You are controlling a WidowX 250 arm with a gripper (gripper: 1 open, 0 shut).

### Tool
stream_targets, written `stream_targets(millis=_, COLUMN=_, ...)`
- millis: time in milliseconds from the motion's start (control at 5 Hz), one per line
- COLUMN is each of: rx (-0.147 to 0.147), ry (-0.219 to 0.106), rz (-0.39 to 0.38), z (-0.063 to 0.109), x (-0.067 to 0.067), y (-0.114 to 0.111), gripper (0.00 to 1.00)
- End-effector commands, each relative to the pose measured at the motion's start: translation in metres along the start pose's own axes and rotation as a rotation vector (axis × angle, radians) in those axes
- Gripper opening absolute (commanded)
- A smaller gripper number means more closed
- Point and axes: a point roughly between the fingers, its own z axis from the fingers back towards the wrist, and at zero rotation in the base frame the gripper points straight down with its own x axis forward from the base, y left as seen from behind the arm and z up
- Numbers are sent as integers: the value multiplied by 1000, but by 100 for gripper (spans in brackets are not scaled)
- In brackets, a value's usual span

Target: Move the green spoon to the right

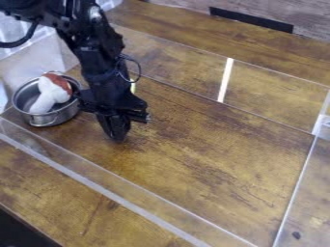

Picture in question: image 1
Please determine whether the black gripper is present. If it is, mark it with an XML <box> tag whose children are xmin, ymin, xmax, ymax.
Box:
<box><xmin>75</xmin><ymin>89</ymin><xmax>150</xmax><ymax>142</ymax></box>

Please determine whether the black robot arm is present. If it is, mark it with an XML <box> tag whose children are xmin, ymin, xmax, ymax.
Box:
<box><xmin>0</xmin><ymin>0</ymin><xmax>150</xmax><ymax>142</ymax></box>

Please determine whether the small silver metal pot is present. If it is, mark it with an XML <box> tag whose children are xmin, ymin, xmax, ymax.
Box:
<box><xmin>12</xmin><ymin>72</ymin><xmax>82</xmax><ymax>127</ymax></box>

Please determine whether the plush mushroom toy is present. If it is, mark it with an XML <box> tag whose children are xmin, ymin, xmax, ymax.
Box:
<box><xmin>28</xmin><ymin>72</ymin><xmax>72</xmax><ymax>114</ymax></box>

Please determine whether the clear acrylic barrier panel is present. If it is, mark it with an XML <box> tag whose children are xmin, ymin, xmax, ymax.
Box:
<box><xmin>0</xmin><ymin>117</ymin><xmax>258</xmax><ymax>247</ymax></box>

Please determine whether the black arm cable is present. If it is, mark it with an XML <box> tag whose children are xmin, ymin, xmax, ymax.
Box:
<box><xmin>0</xmin><ymin>18</ymin><xmax>143</xmax><ymax>84</ymax></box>

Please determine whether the black wall strip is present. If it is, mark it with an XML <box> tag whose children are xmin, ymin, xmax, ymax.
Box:
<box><xmin>209</xmin><ymin>7</ymin><xmax>294</xmax><ymax>34</ymax></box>

